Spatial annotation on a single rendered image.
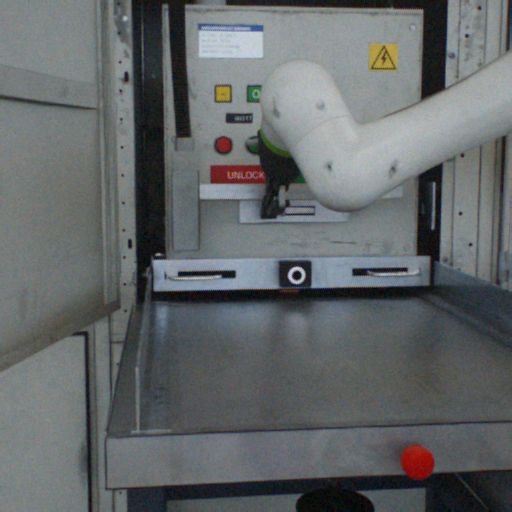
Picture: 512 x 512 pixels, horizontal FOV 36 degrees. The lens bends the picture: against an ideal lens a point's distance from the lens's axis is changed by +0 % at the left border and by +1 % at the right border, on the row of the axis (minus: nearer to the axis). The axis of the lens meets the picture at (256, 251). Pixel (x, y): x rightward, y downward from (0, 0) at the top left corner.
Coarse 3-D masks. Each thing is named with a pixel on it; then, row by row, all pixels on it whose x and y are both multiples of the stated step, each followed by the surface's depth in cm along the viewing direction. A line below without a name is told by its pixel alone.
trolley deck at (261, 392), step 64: (128, 320) 129; (192, 320) 131; (256, 320) 131; (320, 320) 131; (384, 320) 132; (448, 320) 132; (128, 384) 95; (192, 384) 95; (256, 384) 95; (320, 384) 95; (384, 384) 95; (448, 384) 95; (128, 448) 78; (192, 448) 79; (256, 448) 80; (320, 448) 81; (384, 448) 81; (448, 448) 82
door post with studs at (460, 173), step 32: (448, 0) 145; (480, 0) 145; (448, 32) 146; (480, 32) 146; (448, 64) 147; (480, 64) 147; (448, 160) 148; (448, 192) 150; (448, 224) 150; (448, 256) 151
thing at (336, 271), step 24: (192, 264) 148; (216, 264) 149; (240, 264) 149; (264, 264) 150; (312, 264) 151; (336, 264) 152; (360, 264) 152; (384, 264) 153; (192, 288) 149; (216, 288) 149; (240, 288) 150; (264, 288) 151
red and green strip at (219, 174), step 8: (216, 168) 148; (224, 168) 148; (232, 168) 148; (240, 168) 148; (248, 168) 148; (256, 168) 149; (216, 176) 148; (224, 176) 148; (232, 176) 148; (240, 176) 148; (248, 176) 149; (256, 176) 149; (264, 176) 149
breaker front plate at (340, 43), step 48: (192, 48) 145; (288, 48) 147; (336, 48) 148; (192, 96) 146; (240, 96) 147; (384, 96) 150; (240, 144) 148; (240, 240) 150; (288, 240) 151; (336, 240) 152; (384, 240) 153
